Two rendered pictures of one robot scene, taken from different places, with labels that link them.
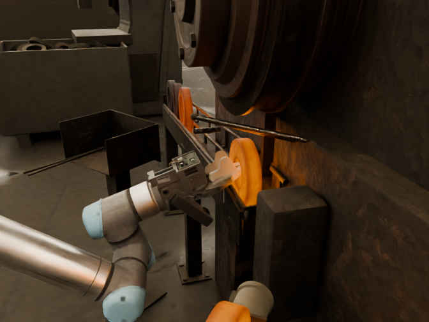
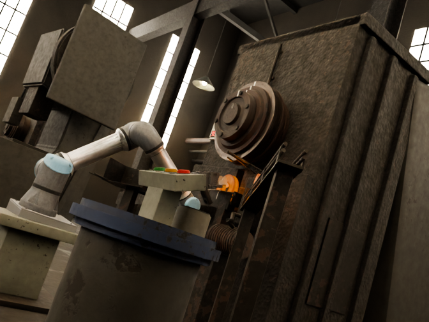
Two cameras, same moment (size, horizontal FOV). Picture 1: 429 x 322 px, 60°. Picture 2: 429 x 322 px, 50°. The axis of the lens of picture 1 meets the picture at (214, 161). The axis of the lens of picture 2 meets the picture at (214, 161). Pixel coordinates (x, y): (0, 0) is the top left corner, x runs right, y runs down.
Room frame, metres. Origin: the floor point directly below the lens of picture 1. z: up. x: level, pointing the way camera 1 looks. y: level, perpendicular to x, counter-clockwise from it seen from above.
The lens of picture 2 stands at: (-1.47, 0.86, 0.42)
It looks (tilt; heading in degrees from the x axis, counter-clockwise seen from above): 10 degrees up; 340
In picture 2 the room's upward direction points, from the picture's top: 18 degrees clockwise
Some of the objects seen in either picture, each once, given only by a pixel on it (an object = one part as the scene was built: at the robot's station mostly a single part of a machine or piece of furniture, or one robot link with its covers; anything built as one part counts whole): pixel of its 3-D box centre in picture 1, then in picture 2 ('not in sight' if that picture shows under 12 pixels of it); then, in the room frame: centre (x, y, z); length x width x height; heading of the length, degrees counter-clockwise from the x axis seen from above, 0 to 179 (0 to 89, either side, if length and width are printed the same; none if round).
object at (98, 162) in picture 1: (119, 216); (115, 225); (1.17, 0.35, 0.36); 0.26 x 0.20 x 0.72; 49
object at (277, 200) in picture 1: (288, 255); (253, 204); (0.53, -0.13, 0.68); 0.11 x 0.08 x 0.24; 104
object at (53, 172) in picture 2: not in sight; (54, 172); (0.50, 0.79, 0.50); 0.13 x 0.12 x 0.14; 7
